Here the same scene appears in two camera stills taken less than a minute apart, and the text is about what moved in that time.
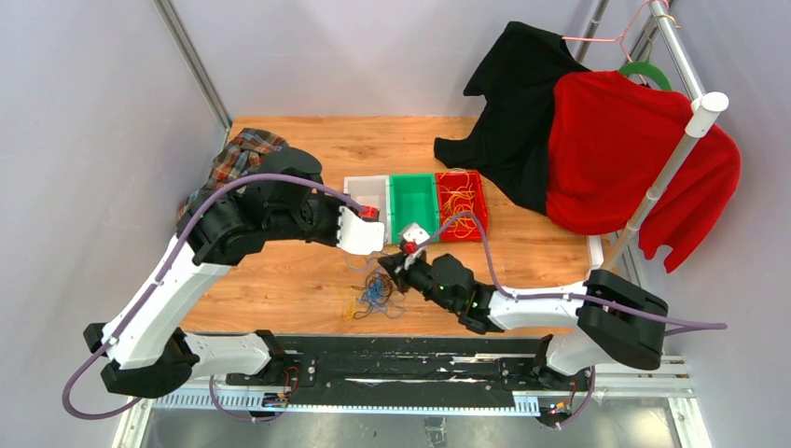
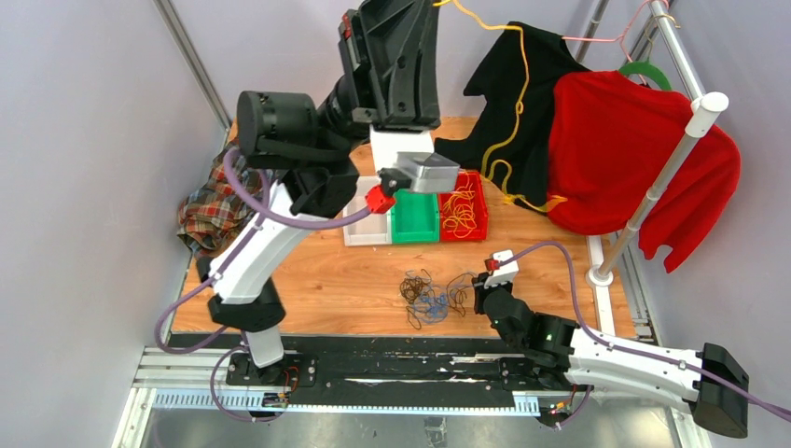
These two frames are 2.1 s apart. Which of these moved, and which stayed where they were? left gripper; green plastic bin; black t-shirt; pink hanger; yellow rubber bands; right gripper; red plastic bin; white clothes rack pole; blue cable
Moved: blue cable; right gripper; left gripper
Stayed: red plastic bin; yellow rubber bands; pink hanger; white clothes rack pole; green plastic bin; black t-shirt
